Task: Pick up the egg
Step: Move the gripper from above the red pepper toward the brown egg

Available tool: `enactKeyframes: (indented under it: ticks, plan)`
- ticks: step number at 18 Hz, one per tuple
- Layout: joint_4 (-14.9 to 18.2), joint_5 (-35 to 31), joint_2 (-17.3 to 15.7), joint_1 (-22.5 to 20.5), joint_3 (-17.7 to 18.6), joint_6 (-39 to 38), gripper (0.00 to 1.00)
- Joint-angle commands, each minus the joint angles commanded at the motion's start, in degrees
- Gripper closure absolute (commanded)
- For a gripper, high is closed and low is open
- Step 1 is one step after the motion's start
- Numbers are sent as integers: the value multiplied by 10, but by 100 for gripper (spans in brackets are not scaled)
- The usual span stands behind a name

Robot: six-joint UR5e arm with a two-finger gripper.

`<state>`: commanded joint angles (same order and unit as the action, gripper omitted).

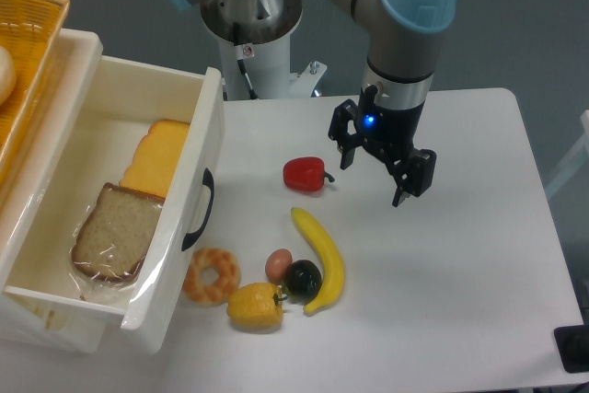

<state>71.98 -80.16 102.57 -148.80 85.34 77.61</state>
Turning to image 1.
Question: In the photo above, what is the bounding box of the yellow bell pepper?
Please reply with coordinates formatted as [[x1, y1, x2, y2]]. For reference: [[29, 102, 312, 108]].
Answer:
[[226, 283, 289, 331]]

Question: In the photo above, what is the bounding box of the white drawer cabinet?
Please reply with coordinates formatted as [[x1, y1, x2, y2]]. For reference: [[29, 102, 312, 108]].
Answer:
[[1, 29, 105, 353]]

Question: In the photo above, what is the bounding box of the yellow banana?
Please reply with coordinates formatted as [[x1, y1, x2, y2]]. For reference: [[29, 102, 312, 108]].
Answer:
[[291, 207, 345, 316]]

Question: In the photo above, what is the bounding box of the white frame at right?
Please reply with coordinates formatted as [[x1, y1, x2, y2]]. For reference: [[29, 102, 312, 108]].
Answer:
[[544, 110, 588, 200]]

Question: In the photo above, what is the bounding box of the red bell pepper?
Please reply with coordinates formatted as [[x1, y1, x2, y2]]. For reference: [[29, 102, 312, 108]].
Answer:
[[283, 156, 335, 192]]

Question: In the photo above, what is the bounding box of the black cable on pedestal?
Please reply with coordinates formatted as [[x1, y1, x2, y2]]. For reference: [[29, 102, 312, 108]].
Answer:
[[232, 22, 259, 101]]

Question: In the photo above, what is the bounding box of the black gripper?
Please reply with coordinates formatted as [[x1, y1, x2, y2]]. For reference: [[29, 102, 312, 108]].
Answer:
[[328, 86, 437, 207]]

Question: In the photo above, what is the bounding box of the yellow woven basket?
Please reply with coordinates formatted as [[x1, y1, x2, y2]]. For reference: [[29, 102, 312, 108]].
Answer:
[[1, 0, 70, 180]]

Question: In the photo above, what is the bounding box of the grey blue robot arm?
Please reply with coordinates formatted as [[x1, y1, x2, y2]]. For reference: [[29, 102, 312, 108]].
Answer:
[[169, 0, 456, 204]]

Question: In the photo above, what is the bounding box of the brown egg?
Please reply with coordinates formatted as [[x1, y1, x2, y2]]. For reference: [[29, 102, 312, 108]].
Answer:
[[265, 249, 293, 283]]

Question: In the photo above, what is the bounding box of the orange toast slice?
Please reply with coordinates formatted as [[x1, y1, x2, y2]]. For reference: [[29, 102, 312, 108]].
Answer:
[[119, 120, 190, 199]]

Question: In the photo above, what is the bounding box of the black drawer handle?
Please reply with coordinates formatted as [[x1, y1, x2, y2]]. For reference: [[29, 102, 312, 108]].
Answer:
[[181, 168, 215, 251]]

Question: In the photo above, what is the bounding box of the brown wrapped bread slice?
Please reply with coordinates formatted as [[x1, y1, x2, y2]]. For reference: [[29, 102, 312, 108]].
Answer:
[[71, 183, 165, 283]]

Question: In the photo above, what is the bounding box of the dark green round fruit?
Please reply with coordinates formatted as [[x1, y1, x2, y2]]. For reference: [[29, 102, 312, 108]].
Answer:
[[282, 260, 322, 303]]

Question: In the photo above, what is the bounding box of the white open drawer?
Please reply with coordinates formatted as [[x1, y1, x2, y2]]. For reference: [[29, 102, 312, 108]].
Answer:
[[1, 57, 224, 353]]

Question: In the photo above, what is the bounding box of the white bun in basket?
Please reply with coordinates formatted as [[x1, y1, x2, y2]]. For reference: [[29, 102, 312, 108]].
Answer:
[[0, 46, 17, 105]]

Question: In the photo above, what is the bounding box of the glazed donut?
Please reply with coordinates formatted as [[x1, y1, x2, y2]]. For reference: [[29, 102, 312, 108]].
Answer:
[[181, 248, 241, 306]]

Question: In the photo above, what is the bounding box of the black device at edge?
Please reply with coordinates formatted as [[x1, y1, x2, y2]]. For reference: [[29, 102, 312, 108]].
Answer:
[[553, 325, 589, 374]]

